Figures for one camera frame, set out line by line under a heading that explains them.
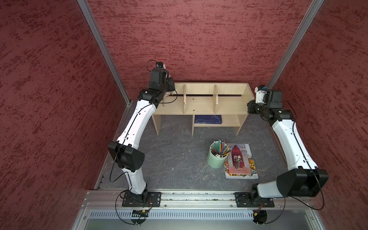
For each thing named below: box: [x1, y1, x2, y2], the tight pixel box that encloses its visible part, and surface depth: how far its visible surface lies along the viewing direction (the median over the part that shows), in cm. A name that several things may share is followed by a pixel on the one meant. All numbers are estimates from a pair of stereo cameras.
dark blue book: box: [194, 115, 223, 125], surface depth 92 cm
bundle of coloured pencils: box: [211, 139, 230, 158], surface depth 81 cm
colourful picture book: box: [224, 143, 259, 180], surface depth 87 cm
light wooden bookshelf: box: [151, 82, 255, 136], surface depth 86 cm
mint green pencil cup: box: [207, 139, 230, 169], surface depth 82 cm
